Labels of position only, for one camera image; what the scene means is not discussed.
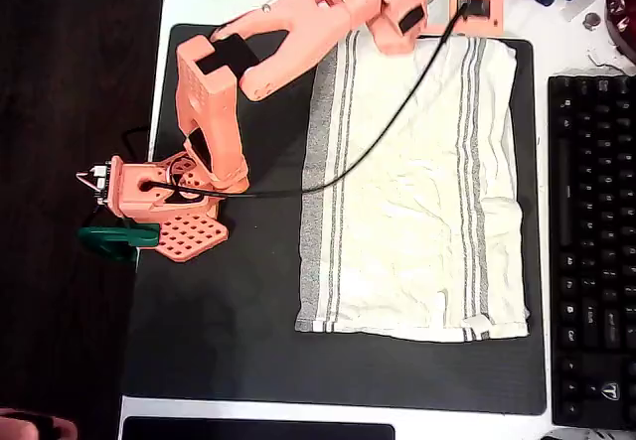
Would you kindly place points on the salmon perforated robot base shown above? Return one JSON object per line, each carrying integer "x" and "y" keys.
{"x": 189, "y": 236}

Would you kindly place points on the torn white paper scrap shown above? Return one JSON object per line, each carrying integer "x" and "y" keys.
{"x": 601, "y": 57}

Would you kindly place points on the salmon gripper camera mount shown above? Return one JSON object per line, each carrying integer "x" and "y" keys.
{"x": 489, "y": 23}

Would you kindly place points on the white striped towel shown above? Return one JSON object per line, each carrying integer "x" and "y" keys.
{"x": 407, "y": 236}

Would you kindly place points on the black mechanical keyboard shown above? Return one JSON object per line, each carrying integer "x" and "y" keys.
{"x": 596, "y": 261}

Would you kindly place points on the salmon 3D-printed robot arm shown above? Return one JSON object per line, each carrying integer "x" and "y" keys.
{"x": 208, "y": 112}

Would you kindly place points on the dark red round object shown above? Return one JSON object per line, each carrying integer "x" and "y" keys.
{"x": 623, "y": 18}

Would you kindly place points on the person's hand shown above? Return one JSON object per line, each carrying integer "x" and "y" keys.
{"x": 17, "y": 430}

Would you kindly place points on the green table clamp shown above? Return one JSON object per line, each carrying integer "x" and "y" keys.
{"x": 109, "y": 236}

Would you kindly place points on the small controller circuit board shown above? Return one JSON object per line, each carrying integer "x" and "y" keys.
{"x": 102, "y": 177}

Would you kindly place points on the black rectangular pad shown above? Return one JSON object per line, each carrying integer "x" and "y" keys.
{"x": 248, "y": 430}

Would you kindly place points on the large black desk mat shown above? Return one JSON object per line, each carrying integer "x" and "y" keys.
{"x": 223, "y": 336}

